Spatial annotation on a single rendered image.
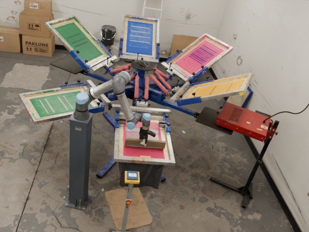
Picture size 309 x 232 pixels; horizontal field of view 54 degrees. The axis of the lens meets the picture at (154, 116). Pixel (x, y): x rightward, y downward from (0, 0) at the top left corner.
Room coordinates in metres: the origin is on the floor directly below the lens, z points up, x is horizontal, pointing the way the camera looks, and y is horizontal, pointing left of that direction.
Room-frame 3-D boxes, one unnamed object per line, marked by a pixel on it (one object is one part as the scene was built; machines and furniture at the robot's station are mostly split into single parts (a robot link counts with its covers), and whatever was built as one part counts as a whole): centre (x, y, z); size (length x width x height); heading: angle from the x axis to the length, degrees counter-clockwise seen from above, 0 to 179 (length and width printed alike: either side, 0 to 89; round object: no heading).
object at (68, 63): (3.79, 0.90, 0.91); 1.34 x 0.40 x 0.08; 71
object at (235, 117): (3.09, -1.07, 1.06); 0.61 x 0.46 x 0.12; 71
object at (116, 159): (2.53, 0.08, 0.97); 0.79 x 0.58 x 0.04; 11
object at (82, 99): (2.36, 0.68, 1.37); 0.13 x 0.12 x 0.14; 169
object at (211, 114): (3.34, -0.36, 0.91); 1.34 x 0.40 x 0.08; 71
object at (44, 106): (2.97, 0.96, 1.05); 1.08 x 0.61 x 0.23; 131
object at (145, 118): (2.37, 0.07, 1.30); 0.09 x 0.08 x 0.11; 79
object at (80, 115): (2.36, 0.69, 1.25); 0.15 x 0.15 x 0.10
